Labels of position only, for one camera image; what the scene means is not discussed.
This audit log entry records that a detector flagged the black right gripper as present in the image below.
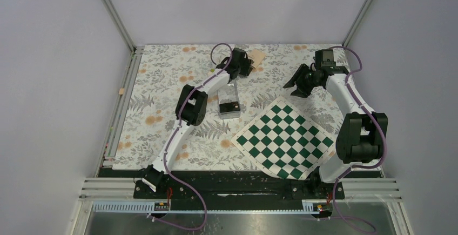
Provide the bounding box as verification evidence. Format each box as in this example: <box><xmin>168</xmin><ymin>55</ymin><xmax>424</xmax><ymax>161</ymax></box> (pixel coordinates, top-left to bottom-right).
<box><xmin>283</xmin><ymin>63</ymin><xmax>321</xmax><ymax>98</ymax></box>

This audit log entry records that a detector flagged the floral table mat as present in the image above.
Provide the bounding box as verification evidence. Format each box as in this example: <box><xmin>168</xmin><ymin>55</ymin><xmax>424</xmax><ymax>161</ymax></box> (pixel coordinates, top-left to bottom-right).
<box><xmin>113</xmin><ymin>44</ymin><xmax>343</xmax><ymax>171</ymax></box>

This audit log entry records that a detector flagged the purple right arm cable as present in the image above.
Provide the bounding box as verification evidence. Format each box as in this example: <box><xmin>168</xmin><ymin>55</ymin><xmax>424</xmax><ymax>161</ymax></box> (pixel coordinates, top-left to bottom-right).
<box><xmin>314</xmin><ymin>45</ymin><xmax>388</xmax><ymax>234</ymax></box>

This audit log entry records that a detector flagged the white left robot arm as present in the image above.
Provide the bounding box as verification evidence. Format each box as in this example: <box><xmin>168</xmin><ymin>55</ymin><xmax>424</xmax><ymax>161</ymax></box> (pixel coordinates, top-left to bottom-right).
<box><xmin>141</xmin><ymin>48</ymin><xmax>253</xmax><ymax>198</ymax></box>

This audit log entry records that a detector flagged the green white chessboard mat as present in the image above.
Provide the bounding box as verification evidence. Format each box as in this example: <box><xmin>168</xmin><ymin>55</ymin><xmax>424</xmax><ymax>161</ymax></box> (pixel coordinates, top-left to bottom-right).
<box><xmin>231</xmin><ymin>97</ymin><xmax>335</xmax><ymax>180</ymax></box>

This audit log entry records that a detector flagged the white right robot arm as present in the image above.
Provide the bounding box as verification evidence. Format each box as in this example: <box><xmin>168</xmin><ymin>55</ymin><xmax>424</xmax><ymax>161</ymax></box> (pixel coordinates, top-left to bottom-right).
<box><xmin>284</xmin><ymin>47</ymin><xmax>388</xmax><ymax>198</ymax></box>

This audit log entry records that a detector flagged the aluminium frame rail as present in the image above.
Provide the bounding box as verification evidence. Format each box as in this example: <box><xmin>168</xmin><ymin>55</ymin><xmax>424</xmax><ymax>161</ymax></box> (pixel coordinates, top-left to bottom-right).
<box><xmin>93</xmin><ymin>46</ymin><xmax>145</xmax><ymax>177</ymax></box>

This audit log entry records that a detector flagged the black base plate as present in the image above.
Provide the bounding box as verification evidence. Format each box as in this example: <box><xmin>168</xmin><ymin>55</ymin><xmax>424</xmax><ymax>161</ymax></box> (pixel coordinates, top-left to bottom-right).
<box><xmin>98</xmin><ymin>168</ymin><xmax>383</xmax><ymax>213</ymax></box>

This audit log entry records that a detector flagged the clear plastic card box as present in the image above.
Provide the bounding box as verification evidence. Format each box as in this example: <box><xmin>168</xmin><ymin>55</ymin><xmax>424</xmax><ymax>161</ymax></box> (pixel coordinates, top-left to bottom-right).
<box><xmin>217</xmin><ymin>80</ymin><xmax>241</xmax><ymax>120</ymax></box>

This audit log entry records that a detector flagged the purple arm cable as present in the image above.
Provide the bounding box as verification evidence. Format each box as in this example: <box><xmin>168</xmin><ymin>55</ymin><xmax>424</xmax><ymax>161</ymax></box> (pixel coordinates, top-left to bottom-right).
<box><xmin>146</xmin><ymin>42</ymin><xmax>233</xmax><ymax>232</ymax></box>
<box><xmin>314</xmin><ymin>45</ymin><xmax>388</xmax><ymax>234</ymax></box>

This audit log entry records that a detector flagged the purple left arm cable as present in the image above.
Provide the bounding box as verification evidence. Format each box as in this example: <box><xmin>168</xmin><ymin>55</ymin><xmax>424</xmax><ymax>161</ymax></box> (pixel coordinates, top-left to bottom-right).
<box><xmin>146</xmin><ymin>42</ymin><xmax>233</xmax><ymax>232</ymax></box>

